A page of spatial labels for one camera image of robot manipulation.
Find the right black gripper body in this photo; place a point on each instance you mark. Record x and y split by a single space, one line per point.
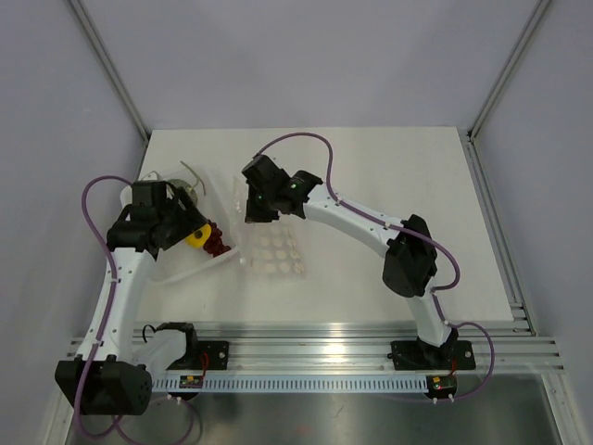
264 197

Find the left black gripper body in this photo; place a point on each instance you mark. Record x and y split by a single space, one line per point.
180 223

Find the clear dotted zip bag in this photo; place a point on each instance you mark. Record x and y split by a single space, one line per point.
266 250

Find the yellow bell pepper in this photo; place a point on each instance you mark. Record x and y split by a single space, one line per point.
199 238

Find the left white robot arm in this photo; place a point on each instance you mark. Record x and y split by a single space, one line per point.
108 376

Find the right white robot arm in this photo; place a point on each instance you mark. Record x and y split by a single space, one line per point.
406 246

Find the green netted melon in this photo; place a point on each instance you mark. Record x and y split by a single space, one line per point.
190 181

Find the white perforated plastic basket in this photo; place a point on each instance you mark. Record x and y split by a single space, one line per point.
183 261

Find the red grape bunch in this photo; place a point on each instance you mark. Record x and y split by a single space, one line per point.
215 246

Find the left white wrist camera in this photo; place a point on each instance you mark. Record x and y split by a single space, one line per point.
152 176

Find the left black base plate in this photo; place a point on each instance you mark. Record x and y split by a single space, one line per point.
212 354

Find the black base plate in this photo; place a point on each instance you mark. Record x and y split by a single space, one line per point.
413 355
212 354

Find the white slotted cable duct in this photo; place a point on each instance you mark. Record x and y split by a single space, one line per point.
293 384

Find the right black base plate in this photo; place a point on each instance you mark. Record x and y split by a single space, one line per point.
413 355

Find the left aluminium frame post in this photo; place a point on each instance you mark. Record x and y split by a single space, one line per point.
98 47

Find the aluminium frame post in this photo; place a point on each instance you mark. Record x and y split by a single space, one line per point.
511 64
98 47

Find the right aluminium frame post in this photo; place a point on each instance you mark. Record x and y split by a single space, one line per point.
511 64

